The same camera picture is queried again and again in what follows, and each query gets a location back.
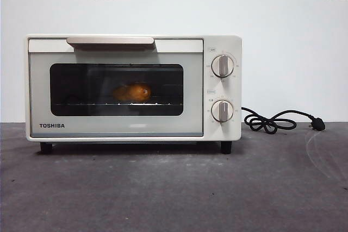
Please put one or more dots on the yellow corn cob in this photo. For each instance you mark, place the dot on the yellow corn cob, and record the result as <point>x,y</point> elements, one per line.
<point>136,92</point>

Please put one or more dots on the beige oven knob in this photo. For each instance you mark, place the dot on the beige oven knob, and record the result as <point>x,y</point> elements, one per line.
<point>223,65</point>
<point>222,111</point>

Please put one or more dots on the white Toshiba toaster oven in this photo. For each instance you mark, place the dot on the white Toshiba toaster oven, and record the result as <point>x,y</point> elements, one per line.
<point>223,44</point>

